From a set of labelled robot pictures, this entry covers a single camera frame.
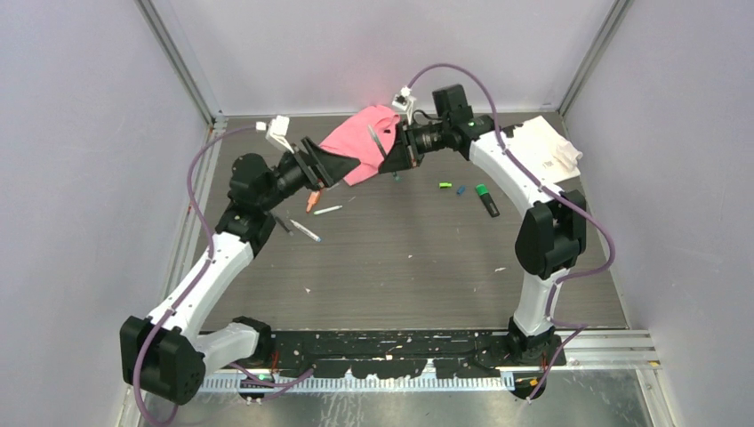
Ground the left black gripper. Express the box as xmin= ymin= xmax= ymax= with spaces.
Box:
xmin=261 ymin=137 xmax=361 ymax=212

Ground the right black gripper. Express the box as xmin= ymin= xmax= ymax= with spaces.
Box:
xmin=380 ymin=118 xmax=451 ymax=173

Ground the green gel pen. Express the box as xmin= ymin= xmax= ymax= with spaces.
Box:
xmin=367 ymin=125 xmax=400 ymax=181

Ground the black green highlighter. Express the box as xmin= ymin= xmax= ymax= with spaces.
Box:
xmin=475 ymin=184 xmax=500 ymax=218

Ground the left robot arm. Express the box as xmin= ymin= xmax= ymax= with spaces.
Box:
xmin=119 ymin=137 xmax=360 ymax=406

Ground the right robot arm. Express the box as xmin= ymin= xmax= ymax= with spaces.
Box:
xmin=378 ymin=85 xmax=587 ymax=366

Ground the white marker pen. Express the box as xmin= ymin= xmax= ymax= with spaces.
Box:
xmin=313 ymin=205 xmax=343 ymax=215

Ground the black pen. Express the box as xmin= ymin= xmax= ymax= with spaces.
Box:
xmin=273 ymin=215 xmax=293 ymax=236

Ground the orange highlighter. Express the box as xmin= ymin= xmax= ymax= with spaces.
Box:
xmin=306 ymin=191 xmax=321 ymax=214

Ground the pink cloth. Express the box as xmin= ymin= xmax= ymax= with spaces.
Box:
xmin=319 ymin=105 xmax=400 ymax=186

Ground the white blue marker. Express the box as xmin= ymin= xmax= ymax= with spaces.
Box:
xmin=290 ymin=219 xmax=322 ymax=243

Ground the white cloth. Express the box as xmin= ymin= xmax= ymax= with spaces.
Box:
xmin=503 ymin=116 xmax=583 ymax=184

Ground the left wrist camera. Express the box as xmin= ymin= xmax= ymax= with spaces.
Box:
xmin=255 ymin=115 xmax=294 ymax=153

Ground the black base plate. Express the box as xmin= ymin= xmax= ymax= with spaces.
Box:
xmin=249 ymin=329 xmax=566 ymax=379

